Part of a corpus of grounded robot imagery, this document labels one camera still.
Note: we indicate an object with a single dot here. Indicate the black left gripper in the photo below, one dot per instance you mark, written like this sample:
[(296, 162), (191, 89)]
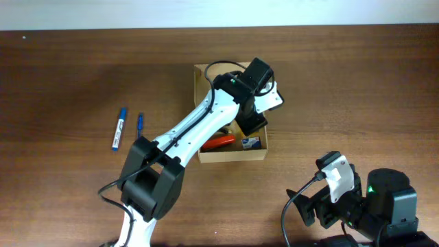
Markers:
[(252, 123)]

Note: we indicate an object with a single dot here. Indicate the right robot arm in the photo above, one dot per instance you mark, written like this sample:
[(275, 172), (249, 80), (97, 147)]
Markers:
[(386, 214)]

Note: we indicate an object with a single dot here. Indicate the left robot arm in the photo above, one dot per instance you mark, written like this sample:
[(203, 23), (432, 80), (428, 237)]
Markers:
[(152, 175)]

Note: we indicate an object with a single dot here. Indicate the blue white marker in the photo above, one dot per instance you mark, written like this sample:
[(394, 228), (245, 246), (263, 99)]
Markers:
[(119, 129)]

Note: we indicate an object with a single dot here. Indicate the blue ballpoint pen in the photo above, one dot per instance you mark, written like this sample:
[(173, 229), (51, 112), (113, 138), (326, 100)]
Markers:
[(139, 125)]

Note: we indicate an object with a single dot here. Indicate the white blue staples box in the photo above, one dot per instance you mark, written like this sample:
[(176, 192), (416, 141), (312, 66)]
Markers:
[(251, 143)]

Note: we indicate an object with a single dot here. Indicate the brown cardboard box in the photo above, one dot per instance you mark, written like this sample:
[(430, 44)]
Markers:
[(233, 151)]

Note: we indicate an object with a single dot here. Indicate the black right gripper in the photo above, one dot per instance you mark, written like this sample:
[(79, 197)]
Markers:
[(309, 208)]

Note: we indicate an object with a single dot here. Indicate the black yellow correction tape dispenser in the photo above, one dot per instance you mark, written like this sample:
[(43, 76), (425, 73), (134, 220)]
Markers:
[(226, 131)]

